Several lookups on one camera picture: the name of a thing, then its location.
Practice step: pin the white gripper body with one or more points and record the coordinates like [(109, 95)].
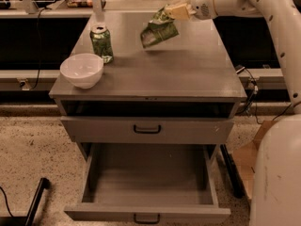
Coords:
[(202, 2)]

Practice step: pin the green jalapeno chip bag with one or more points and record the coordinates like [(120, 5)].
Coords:
[(160, 27)]

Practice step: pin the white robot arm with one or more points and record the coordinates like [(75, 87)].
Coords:
[(276, 195)]

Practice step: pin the grey drawer cabinet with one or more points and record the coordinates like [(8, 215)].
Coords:
[(189, 77)]

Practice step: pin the closed grey top drawer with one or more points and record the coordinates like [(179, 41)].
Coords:
[(146, 130)]

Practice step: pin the open grey middle drawer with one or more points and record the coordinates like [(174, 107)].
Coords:
[(148, 184)]

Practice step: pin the green soda can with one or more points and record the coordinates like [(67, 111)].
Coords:
[(101, 43)]

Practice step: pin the white bowl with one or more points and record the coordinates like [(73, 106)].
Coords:
[(82, 70)]

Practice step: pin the cardboard box with snacks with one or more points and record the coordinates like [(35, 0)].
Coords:
[(246, 156)]

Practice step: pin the black bar beside cabinet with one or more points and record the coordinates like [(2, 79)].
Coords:
[(238, 191)]

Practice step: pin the black metal leg left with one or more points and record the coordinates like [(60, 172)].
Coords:
[(28, 219)]

